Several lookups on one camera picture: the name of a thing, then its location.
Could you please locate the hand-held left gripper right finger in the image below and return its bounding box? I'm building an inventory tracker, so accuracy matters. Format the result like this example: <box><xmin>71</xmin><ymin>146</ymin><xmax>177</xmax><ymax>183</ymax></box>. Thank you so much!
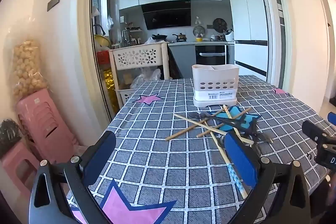
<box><xmin>219</xmin><ymin>132</ymin><xmax>311</xmax><ymax>224</ymax></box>

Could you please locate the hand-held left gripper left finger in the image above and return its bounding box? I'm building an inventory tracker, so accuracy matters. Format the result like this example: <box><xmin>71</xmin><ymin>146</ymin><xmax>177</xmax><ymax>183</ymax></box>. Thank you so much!
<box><xmin>29</xmin><ymin>130</ymin><xmax>117</xmax><ymax>224</ymax></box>

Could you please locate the patterned chopstick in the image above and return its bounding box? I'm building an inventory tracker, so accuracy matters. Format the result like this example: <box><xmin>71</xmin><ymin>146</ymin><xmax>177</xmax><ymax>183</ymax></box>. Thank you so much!
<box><xmin>212</xmin><ymin>134</ymin><xmax>248</xmax><ymax>199</ymax></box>
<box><xmin>222</xmin><ymin>105</ymin><xmax>244</xmax><ymax>140</ymax></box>

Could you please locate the black fork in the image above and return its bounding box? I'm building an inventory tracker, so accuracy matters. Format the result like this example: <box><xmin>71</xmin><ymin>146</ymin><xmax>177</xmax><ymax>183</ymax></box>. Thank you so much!
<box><xmin>231</xmin><ymin>119</ymin><xmax>274</xmax><ymax>144</ymax></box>

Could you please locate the wooden chopstick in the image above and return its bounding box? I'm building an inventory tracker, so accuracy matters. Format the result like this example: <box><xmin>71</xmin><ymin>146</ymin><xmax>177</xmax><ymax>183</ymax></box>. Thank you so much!
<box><xmin>174</xmin><ymin>114</ymin><xmax>228</xmax><ymax>133</ymax></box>
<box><xmin>197</xmin><ymin>109</ymin><xmax>252</xmax><ymax>138</ymax></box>
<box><xmin>165</xmin><ymin>121</ymin><xmax>212</xmax><ymax>140</ymax></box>

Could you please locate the white utensil holder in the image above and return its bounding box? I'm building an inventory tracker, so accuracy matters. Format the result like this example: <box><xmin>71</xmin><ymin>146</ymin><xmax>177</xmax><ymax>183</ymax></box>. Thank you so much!
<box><xmin>192</xmin><ymin>64</ymin><xmax>240</xmax><ymax>108</ymax></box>

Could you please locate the grey checked tablecloth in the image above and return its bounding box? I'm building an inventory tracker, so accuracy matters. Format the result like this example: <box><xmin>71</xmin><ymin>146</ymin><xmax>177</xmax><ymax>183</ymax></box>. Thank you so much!
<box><xmin>67</xmin><ymin>75</ymin><xmax>331</xmax><ymax>224</ymax></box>

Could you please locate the stack of pink stools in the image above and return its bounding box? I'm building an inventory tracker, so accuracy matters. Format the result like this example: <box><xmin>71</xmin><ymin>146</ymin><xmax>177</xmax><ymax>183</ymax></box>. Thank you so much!
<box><xmin>15</xmin><ymin>89</ymin><xmax>79</xmax><ymax>164</ymax></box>

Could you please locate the yellow oil bottle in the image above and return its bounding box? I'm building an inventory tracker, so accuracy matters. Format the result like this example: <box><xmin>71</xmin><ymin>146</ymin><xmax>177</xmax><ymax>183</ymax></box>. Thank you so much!
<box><xmin>101</xmin><ymin>69</ymin><xmax>117</xmax><ymax>114</ymax></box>

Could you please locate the pink stool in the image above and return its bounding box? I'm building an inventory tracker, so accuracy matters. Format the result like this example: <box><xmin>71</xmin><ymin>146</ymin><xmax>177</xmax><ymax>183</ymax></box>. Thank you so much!
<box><xmin>0</xmin><ymin>143</ymin><xmax>41</xmax><ymax>199</ymax></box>

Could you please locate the clear plastic bag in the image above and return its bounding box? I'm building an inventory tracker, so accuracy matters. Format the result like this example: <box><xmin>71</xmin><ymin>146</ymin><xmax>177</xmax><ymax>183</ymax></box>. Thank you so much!
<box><xmin>130</xmin><ymin>68</ymin><xmax>161</xmax><ymax>89</ymax></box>

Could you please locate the dark fuzzy object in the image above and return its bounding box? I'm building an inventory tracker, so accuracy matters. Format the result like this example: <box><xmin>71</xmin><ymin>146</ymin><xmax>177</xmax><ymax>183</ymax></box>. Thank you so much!
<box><xmin>0</xmin><ymin>119</ymin><xmax>24</xmax><ymax>159</ymax></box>

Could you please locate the red container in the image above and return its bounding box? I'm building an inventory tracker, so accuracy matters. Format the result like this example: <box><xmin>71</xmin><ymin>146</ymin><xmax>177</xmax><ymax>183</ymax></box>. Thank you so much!
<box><xmin>96</xmin><ymin>50</ymin><xmax>111</xmax><ymax>65</ymax></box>

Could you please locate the black built-in oven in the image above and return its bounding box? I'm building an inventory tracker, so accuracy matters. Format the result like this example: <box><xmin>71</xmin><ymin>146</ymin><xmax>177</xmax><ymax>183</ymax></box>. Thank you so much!
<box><xmin>195</xmin><ymin>45</ymin><xmax>227</xmax><ymax>66</ymax></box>

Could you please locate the white flower-cutout storage cart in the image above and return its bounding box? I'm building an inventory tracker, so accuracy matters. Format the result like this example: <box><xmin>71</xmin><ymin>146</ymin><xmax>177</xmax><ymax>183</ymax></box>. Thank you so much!
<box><xmin>109</xmin><ymin>42</ymin><xmax>168</xmax><ymax>109</ymax></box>

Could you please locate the sliding door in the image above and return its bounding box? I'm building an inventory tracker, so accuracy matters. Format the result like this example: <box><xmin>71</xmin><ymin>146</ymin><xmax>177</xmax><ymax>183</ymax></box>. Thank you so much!
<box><xmin>260</xmin><ymin>0</ymin><xmax>292</xmax><ymax>89</ymax></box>

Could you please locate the bag of round snacks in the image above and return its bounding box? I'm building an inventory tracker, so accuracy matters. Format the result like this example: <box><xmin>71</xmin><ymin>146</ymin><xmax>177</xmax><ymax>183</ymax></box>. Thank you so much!
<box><xmin>12</xmin><ymin>40</ymin><xmax>49</xmax><ymax>98</ymax></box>

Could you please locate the yellow basin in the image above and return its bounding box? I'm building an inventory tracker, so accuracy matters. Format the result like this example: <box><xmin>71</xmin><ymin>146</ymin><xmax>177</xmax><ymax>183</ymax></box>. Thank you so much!
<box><xmin>94</xmin><ymin>34</ymin><xmax>112</xmax><ymax>49</ymax></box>

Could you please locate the white shelf rack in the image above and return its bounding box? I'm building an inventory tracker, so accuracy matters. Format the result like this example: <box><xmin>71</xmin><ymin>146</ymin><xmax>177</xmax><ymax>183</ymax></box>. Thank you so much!
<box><xmin>126</xmin><ymin>27</ymin><xmax>143</xmax><ymax>45</ymax></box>

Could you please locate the white fridge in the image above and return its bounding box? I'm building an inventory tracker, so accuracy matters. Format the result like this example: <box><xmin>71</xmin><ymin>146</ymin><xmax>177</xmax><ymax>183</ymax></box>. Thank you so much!
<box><xmin>224</xmin><ymin>0</ymin><xmax>269</xmax><ymax>81</ymax></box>

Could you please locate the white plastic bag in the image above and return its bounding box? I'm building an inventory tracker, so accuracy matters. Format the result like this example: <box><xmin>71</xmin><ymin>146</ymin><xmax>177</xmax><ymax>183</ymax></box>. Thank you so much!
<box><xmin>143</xmin><ymin>36</ymin><xmax>168</xmax><ymax>46</ymax></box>

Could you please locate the round steel plate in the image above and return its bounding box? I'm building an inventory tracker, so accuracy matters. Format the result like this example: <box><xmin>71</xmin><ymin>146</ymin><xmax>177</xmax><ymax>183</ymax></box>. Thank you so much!
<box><xmin>193</xmin><ymin>25</ymin><xmax>205</xmax><ymax>38</ymax></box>

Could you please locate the black range hood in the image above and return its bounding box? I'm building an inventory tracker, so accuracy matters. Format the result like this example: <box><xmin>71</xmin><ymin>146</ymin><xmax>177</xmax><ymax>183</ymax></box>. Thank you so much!
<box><xmin>141</xmin><ymin>0</ymin><xmax>192</xmax><ymax>30</ymax></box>

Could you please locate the grey wall switch plate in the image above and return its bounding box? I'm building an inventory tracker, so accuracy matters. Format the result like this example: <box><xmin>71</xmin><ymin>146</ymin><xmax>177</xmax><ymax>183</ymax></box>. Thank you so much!
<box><xmin>47</xmin><ymin>0</ymin><xmax>61</xmax><ymax>12</ymax></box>

